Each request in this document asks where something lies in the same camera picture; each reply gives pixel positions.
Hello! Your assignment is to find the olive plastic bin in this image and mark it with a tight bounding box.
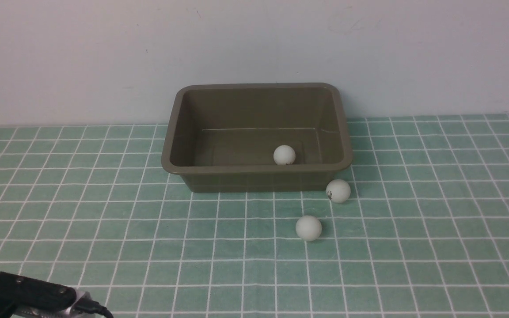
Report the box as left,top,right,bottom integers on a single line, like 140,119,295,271
161,83,354,193

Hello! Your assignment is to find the plain white ball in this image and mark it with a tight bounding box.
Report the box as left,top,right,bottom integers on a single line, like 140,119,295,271
295,215,323,242
273,145,296,165

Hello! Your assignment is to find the white logo ball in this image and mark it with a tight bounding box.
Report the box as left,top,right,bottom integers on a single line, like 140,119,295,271
326,179,351,204

